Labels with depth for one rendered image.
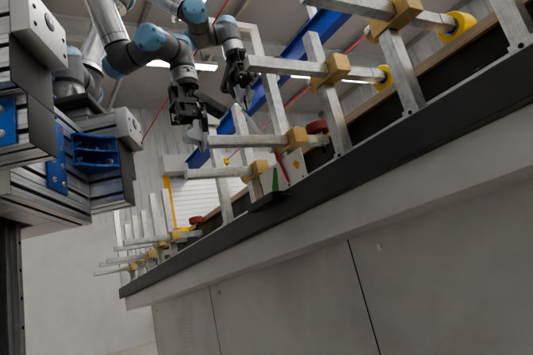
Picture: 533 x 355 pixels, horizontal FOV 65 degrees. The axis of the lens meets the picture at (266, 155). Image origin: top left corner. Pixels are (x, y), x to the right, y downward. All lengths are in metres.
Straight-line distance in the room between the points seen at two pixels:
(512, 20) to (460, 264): 0.62
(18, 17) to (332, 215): 0.86
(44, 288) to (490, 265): 8.12
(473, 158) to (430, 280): 0.47
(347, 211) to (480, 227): 0.32
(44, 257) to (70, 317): 1.19
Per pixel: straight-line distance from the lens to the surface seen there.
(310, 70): 1.12
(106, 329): 8.79
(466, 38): 1.16
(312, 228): 1.28
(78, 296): 8.76
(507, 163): 0.88
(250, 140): 1.23
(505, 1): 0.89
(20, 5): 0.84
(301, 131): 1.30
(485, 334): 1.22
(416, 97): 0.98
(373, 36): 1.06
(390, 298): 1.38
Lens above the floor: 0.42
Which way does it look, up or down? 18 degrees up
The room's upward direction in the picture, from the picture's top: 13 degrees counter-clockwise
